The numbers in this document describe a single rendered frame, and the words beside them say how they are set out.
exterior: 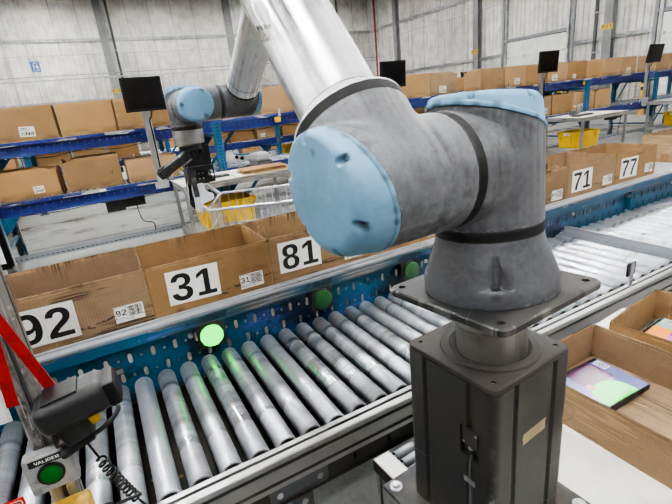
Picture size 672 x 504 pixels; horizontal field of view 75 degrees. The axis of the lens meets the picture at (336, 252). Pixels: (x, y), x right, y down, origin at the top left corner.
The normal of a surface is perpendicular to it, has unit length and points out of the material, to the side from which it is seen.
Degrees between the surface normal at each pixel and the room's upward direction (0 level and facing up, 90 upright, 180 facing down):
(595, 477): 0
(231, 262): 91
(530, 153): 86
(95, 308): 91
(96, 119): 90
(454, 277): 69
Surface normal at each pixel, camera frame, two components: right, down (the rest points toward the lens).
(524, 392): 0.54, 0.22
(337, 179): -0.82, 0.32
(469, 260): -0.59, -0.04
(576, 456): -0.10, -0.94
